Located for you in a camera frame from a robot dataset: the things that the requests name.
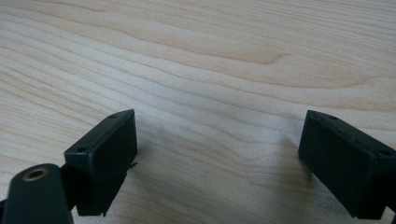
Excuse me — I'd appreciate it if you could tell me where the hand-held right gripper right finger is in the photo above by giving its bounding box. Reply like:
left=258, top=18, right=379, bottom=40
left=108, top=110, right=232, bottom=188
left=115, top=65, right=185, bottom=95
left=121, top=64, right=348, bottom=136
left=297, top=109, right=396, bottom=220

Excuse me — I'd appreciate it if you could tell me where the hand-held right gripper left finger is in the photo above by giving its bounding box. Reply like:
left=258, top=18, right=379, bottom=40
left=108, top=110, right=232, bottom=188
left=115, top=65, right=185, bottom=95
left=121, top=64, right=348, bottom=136
left=64, top=108, right=138, bottom=217

